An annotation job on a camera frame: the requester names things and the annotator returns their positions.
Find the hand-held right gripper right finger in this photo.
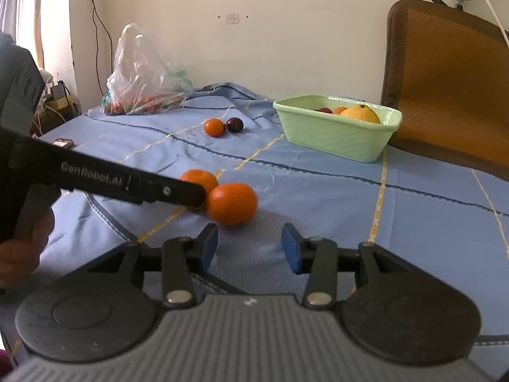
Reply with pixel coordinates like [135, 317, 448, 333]
[281, 223, 422, 309]

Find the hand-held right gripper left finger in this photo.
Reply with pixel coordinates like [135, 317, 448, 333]
[85, 223, 219, 308]

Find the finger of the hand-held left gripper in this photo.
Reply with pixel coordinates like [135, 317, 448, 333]
[141, 176, 208, 208]

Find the light green plastic basket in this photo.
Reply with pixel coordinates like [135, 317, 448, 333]
[273, 95, 402, 164]

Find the person's left hand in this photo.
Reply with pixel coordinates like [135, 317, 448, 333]
[0, 209, 55, 287]

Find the small cardboard box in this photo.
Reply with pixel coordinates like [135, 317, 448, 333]
[44, 95, 79, 121]

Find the blue striped blanket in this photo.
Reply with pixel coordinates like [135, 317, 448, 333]
[0, 83, 509, 382]

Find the clear plastic bag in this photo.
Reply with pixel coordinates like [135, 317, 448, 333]
[101, 23, 194, 116]

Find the large yellow orange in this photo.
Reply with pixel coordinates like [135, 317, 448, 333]
[339, 104, 381, 125]

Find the window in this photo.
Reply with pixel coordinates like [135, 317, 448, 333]
[0, 0, 44, 68]

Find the brown woven seat cushion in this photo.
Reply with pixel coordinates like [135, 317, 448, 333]
[380, 0, 509, 181]

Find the black wall cable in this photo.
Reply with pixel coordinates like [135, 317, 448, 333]
[84, 0, 114, 78]

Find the white cable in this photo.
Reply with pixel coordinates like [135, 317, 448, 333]
[473, 0, 509, 46]

